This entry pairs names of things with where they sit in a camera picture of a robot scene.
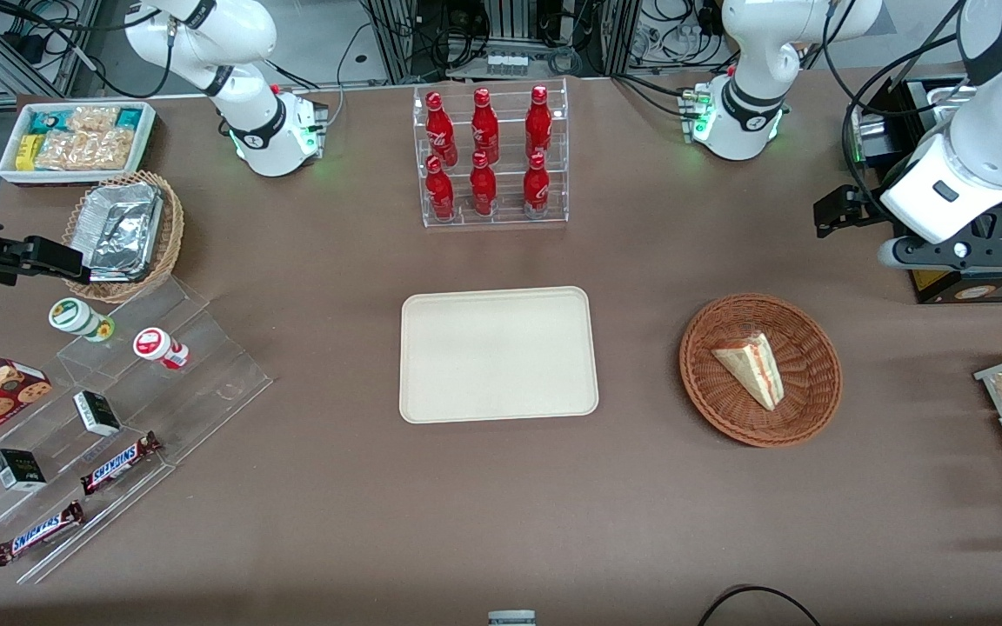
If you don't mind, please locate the large clear cracker bag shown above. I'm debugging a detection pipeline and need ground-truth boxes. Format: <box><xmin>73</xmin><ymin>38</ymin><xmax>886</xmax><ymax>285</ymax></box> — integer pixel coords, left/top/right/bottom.
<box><xmin>35</xmin><ymin>128</ymin><xmax>134</xmax><ymax>171</ymax></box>

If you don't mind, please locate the brown snickers bar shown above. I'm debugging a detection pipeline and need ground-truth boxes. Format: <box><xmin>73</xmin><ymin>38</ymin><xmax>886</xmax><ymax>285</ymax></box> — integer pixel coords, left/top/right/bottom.
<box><xmin>0</xmin><ymin>500</ymin><xmax>86</xmax><ymax>568</ymax></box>
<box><xmin>79</xmin><ymin>431</ymin><xmax>164</xmax><ymax>496</ymax></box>

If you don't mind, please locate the brown round wicker basket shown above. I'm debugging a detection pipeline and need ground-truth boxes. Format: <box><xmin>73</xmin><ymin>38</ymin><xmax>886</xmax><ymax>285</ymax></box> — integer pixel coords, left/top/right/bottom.
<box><xmin>679</xmin><ymin>293</ymin><xmax>843</xmax><ymax>449</ymax></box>

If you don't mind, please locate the aluminium frame rack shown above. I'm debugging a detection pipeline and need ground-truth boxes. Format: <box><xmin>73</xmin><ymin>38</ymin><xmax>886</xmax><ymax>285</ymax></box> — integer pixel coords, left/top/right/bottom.
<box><xmin>360</xmin><ymin>0</ymin><xmax>643</xmax><ymax>85</ymax></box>

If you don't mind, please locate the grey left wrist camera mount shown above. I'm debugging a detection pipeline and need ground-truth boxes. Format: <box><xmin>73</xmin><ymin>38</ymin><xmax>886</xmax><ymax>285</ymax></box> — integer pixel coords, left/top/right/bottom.
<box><xmin>878</xmin><ymin>233</ymin><xmax>1002</xmax><ymax>272</ymax></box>

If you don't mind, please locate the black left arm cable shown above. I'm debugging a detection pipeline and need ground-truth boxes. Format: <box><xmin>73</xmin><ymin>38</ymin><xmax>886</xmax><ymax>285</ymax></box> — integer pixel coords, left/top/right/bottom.
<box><xmin>821</xmin><ymin>0</ymin><xmax>993</xmax><ymax>211</ymax></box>

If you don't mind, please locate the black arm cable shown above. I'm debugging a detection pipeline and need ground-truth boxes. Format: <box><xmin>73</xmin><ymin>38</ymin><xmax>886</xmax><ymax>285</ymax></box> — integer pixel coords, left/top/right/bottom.
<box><xmin>0</xmin><ymin>0</ymin><xmax>176</xmax><ymax>100</ymax></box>
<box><xmin>821</xmin><ymin>0</ymin><xmax>993</xmax><ymax>211</ymax></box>

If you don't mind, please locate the red lid yogurt cup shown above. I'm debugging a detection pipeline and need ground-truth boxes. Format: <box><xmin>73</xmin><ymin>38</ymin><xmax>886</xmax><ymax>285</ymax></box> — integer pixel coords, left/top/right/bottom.
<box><xmin>132</xmin><ymin>327</ymin><xmax>190</xmax><ymax>371</ymax></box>

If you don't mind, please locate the triangular sandwich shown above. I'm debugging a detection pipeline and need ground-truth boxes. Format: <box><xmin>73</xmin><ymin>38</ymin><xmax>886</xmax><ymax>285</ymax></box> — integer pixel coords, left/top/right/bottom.
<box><xmin>711</xmin><ymin>332</ymin><xmax>785</xmax><ymax>411</ymax></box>

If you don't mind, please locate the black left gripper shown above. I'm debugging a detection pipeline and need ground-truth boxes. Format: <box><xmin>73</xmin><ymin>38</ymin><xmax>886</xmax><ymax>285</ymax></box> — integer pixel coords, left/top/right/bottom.
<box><xmin>814</xmin><ymin>185</ymin><xmax>893</xmax><ymax>238</ymax></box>

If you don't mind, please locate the small black box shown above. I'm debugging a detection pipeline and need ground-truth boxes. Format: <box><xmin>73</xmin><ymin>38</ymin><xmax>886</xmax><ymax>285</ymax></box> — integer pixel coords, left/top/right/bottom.
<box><xmin>0</xmin><ymin>448</ymin><xmax>48</xmax><ymax>493</ymax></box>
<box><xmin>73</xmin><ymin>390</ymin><xmax>123</xmax><ymax>437</ymax></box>

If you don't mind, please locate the stack of foil trays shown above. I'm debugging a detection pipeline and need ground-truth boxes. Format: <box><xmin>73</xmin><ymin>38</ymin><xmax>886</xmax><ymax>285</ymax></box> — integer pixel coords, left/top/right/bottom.
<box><xmin>73</xmin><ymin>182</ymin><xmax>165</xmax><ymax>284</ymax></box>

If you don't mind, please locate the black looped floor cable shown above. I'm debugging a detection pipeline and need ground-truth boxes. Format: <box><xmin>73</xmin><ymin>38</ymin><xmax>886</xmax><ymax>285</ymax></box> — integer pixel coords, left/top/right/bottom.
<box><xmin>697</xmin><ymin>584</ymin><xmax>825</xmax><ymax>626</ymax></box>

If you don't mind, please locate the small clear cracker bag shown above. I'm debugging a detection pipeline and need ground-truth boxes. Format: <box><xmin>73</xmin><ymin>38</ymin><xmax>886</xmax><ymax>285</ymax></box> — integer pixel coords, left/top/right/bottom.
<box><xmin>66</xmin><ymin>105</ymin><xmax>120</xmax><ymax>134</ymax></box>

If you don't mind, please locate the green lid yogurt cup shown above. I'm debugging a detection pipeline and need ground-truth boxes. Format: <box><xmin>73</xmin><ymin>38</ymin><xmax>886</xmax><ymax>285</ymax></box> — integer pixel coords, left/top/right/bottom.
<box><xmin>48</xmin><ymin>297</ymin><xmax>117</xmax><ymax>343</ymax></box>

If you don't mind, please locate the clear acrylic bottle rack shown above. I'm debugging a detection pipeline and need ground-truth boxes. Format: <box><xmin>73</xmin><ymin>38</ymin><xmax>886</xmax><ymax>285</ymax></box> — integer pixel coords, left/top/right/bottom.
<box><xmin>412</xmin><ymin>78</ymin><xmax>570</xmax><ymax>229</ymax></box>

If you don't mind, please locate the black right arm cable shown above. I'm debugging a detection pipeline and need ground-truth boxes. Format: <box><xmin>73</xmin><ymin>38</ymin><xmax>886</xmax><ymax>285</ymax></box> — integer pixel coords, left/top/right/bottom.
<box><xmin>0</xmin><ymin>0</ymin><xmax>176</xmax><ymax>100</ymax></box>

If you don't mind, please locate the black food warmer appliance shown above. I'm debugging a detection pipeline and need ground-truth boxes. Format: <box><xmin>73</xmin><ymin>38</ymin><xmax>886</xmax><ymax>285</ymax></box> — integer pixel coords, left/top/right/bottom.
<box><xmin>849</xmin><ymin>77</ymin><xmax>1002</xmax><ymax>305</ymax></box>

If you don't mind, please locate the cream plastic tray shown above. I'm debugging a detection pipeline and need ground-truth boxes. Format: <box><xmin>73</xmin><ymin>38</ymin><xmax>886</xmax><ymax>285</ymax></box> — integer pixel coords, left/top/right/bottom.
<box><xmin>400</xmin><ymin>286</ymin><xmax>600</xmax><ymax>425</ymax></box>

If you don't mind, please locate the red cola bottle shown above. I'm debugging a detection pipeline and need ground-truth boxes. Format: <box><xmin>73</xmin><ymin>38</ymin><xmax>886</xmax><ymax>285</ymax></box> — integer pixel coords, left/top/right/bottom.
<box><xmin>425</xmin><ymin>91</ymin><xmax>459</xmax><ymax>168</ymax></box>
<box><xmin>522</xmin><ymin>152</ymin><xmax>551</xmax><ymax>219</ymax></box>
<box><xmin>469</xmin><ymin>150</ymin><xmax>498</xmax><ymax>217</ymax></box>
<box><xmin>524</xmin><ymin>84</ymin><xmax>554</xmax><ymax>160</ymax></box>
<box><xmin>471</xmin><ymin>87</ymin><xmax>501</xmax><ymax>164</ymax></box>
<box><xmin>424</xmin><ymin>155</ymin><xmax>457</xmax><ymax>221</ymax></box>

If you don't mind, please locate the light wicker basket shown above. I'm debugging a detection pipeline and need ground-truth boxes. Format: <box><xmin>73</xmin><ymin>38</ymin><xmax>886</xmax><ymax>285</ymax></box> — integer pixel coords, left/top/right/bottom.
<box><xmin>61</xmin><ymin>170</ymin><xmax>185</xmax><ymax>304</ymax></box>

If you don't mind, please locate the clear acrylic stepped shelf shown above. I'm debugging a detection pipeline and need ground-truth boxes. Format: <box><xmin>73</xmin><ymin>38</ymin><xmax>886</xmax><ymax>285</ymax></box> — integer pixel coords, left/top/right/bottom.
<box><xmin>0</xmin><ymin>276</ymin><xmax>274</xmax><ymax>586</ymax></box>

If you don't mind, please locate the white rectangular snack bin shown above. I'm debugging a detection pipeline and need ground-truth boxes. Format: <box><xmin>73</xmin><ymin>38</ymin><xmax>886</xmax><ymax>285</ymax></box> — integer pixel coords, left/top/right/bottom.
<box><xmin>0</xmin><ymin>101</ymin><xmax>157</xmax><ymax>187</ymax></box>

